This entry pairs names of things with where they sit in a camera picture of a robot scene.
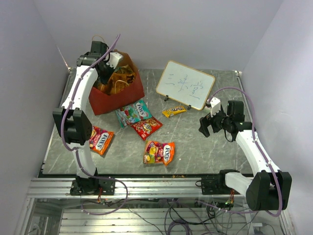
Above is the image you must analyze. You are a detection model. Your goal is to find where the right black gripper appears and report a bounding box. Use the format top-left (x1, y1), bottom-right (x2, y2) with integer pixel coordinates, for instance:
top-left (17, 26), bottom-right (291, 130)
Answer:
top-left (199, 105), bottom-right (231, 137)

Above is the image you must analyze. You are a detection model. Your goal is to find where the orange kettle chip bag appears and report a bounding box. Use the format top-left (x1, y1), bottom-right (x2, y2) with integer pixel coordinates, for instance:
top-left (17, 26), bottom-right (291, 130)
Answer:
top-left (95, 65), bottom-right (136, 95)

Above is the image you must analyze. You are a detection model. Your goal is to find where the red brown paper bag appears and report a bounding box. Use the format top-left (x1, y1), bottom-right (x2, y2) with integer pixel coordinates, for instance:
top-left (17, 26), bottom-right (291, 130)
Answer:
top-left (89, 50), bottom-right (144, 115)

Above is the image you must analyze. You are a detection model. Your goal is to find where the yellow M&M's packet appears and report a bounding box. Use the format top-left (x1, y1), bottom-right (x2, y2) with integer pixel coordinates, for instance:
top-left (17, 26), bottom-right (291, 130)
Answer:
top-left (162, 106), bottom-right (187, 118)

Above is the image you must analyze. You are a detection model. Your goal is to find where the teal Fox's candy bag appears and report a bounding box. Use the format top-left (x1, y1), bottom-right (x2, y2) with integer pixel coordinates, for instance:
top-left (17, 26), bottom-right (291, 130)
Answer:
top-left (115, 99), bottom-right (152, 128)

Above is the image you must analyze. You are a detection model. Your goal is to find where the orange Fox's fruits bag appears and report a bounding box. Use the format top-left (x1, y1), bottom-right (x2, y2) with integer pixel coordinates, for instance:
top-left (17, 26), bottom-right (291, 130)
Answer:
top-left (143, 141), bottom-right (175, 165)

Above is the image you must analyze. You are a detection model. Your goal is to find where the red snack packet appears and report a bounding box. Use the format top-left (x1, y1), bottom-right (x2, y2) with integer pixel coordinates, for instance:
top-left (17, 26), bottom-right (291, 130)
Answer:
top-left (131, 117), bottom-right (163, 141)

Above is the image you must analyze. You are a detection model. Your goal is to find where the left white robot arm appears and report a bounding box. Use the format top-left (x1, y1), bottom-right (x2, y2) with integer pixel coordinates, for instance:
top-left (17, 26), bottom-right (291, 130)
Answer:
top-left (53, 41), bottom-right (123, 194)

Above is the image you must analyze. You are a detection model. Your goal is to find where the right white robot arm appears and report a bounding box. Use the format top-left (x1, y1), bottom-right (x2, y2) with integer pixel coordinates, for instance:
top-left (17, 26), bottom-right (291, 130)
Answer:
top-left (199, 97), bottom-right (292, 213)

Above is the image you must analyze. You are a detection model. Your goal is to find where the small white green box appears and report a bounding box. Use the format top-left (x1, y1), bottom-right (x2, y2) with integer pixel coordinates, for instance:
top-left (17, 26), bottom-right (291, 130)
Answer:
top-left (204, 104), bottom-right (211, 113)

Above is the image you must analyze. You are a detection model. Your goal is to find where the small whiteboard with writing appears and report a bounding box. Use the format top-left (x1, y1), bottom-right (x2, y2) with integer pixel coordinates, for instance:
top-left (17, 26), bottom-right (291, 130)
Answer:
top-left (156, 60), bottom-right (215, 110)

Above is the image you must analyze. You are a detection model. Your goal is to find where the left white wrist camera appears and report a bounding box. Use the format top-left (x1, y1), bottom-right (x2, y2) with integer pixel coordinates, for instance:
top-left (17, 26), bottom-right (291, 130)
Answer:
top-left (106, 52), bottom-right (123, 69)

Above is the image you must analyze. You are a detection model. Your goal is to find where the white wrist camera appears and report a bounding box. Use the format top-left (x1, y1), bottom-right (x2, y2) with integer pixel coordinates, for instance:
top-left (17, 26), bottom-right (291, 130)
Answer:
top-left (106, 52), bottom-right (123, 69)
top-left (206, 97), bottom-right (221, 117)

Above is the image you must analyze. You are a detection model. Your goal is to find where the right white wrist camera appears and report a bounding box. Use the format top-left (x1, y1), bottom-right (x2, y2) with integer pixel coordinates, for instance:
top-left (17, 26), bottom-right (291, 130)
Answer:
top-left (206, 97), bottom-right (221, 117)

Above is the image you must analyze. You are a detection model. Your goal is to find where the loose cable bundle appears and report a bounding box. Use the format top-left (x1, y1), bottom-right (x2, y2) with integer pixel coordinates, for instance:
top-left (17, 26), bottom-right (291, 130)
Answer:
top-left (80, 182), bottom-right (267, 235)

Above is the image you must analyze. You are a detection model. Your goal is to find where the aluminium rail frame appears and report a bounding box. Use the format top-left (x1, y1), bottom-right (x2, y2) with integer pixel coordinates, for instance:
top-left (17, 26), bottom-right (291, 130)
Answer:
top-left (16, 175), bottom-right (295, 235)

